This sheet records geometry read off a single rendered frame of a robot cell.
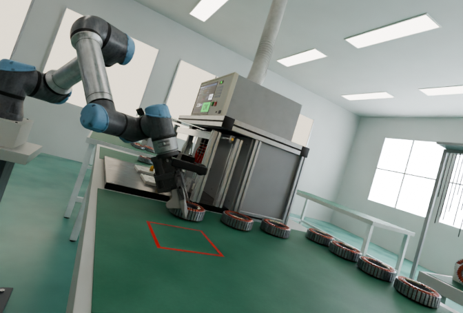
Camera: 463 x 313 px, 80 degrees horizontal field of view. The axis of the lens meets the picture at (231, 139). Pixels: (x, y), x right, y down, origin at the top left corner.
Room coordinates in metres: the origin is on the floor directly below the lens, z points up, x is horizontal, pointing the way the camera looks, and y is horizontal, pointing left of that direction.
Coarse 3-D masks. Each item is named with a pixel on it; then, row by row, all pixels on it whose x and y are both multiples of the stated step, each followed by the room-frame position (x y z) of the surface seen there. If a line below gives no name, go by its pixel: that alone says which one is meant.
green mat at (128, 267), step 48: (96, 240) 0.53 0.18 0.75; (144, 240) 0.60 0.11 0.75; (192, 240) 0.69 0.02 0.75; (240, 240) 0.82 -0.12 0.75; (288, 240) 1.01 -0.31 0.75; (96, 288) 0.39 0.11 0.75; (144, 288) 0.42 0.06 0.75; (192, 288) 0.46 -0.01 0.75; (240, 288) 0.52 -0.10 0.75; (288, 288) 0.59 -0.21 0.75; (336, 288) 0.68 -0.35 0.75; (384, 288) 0.80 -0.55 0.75
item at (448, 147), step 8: (440, 144) 3.34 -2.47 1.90; (448, 144) 3.25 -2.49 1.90; (456, 144) 3.18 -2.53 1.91; (448, 152) 3.46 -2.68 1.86; (456, 152) 3.36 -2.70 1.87; (448, 160) 3.43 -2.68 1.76; (440, 168) 3.47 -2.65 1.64; (456, 168) 3.33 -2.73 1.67; (440, 176) 3.46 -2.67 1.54; (448, 184) 3.37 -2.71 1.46; (456, 184) 3.29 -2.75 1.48; (432, 192) 3.48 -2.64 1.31; (432, 200) 3.46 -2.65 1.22; (440, 200) 3.40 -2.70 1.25; (448, 200) 3.33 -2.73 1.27; (432, 208) 3.46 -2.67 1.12; (440, 216) 3.36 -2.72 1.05; (424, 224) 3.47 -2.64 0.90; (424, 232) 3.45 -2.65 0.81; (416, 256) 3.47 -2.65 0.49; (416, 264) 3.46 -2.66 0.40
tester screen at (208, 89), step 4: (212, 84) 1.36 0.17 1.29; (216, 84) 1.31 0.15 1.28; (200, 88) 1.52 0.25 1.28; (204, 88) 1.46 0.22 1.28; (208, 88) 1.40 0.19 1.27; (212, 88) 1.34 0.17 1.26; (200, 92) 1.50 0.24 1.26; (204, 92) 1.44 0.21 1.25; (208, 92) 1.38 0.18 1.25; (212, 92) 1.33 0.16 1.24; (200, 96) 1.48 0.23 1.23; (204, 96) 1.43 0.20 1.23; (196, 100) 1.52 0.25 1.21; (200, 100) 1.46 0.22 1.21; (204, 100) 1.41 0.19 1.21; (208, 100) 1.35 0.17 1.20; (196, 104) 1.50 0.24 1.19; (200, 104) 1.44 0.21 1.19; (196, 108) 1.48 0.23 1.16; (192, 112) 1.52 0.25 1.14; (196, 112) 1.46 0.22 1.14; (200, 112) 1.40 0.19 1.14; (204, 112) 1.35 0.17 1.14
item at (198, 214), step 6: (192, 204) 0.93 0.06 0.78; (174, 210) 0.85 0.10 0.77; (180, 210) 0.84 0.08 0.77; (192, 210) 0.85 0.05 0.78; (198, 210) 0.86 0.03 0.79; (204, 210) 0.90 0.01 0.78; (180, 216) 0.84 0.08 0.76; (186, 216) 0.84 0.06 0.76; (192, 216) 0.84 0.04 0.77; (198, 216) 0.86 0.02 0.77
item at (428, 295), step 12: (312, 228) 1.19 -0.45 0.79; (312, 240) 1.12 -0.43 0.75; (324, 240) 1.11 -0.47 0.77; (336, 252) 1.01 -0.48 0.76; (348, 252) 0.99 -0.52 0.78; (360, 252) 1.03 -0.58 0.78; (360, 264) 0.92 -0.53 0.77; (372, 264) 0.89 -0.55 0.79; (384, 264) 0.94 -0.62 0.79; (384, 276) 0.87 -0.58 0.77; (396, 276) 0.84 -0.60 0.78; (396, 288) 0.81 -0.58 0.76; (408, 288) 0.78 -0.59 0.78; (420, 288) 0.82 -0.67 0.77; (420, 300) 0.76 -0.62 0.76; (432, 300) 0.75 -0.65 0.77
